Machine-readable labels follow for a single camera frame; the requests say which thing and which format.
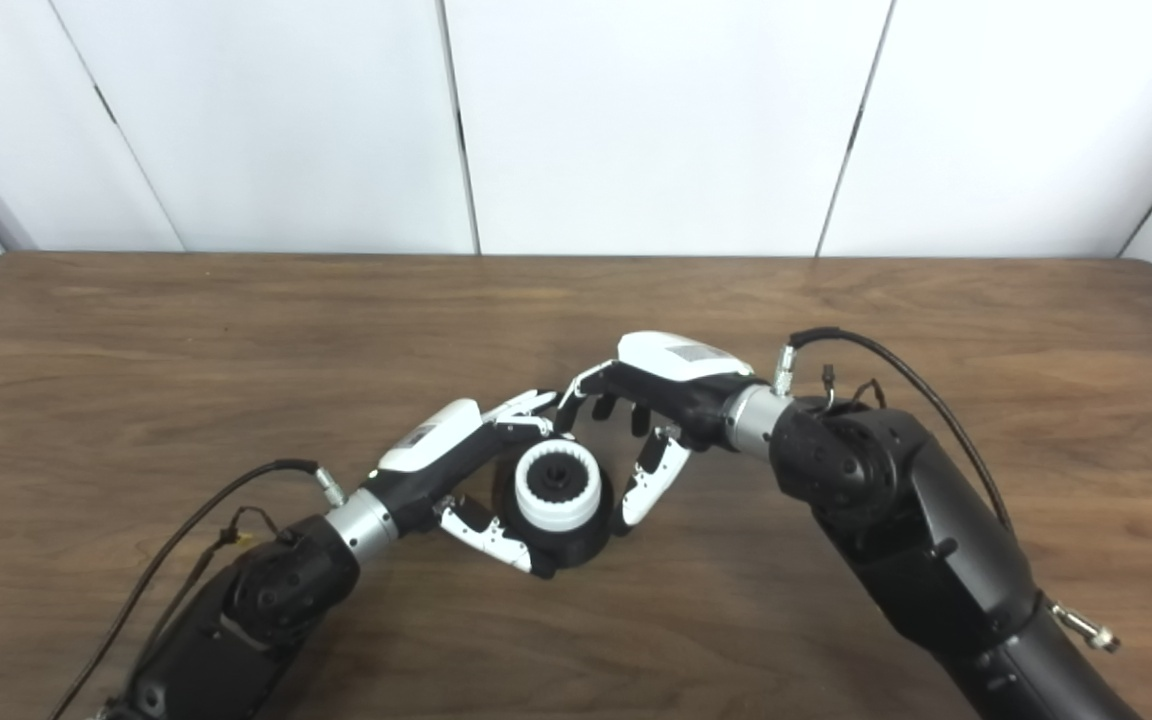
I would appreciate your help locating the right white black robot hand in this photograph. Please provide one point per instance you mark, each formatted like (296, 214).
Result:
(676, 370)

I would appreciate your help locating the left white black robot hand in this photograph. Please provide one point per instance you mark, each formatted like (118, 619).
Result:
(431, 450)

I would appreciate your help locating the round black plastic part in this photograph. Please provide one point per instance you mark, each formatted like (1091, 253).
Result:
(571, 550)

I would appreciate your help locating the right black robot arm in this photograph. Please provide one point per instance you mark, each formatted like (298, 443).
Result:
(916, 530)

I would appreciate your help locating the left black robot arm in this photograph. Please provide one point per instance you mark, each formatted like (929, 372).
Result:
(266, 600)

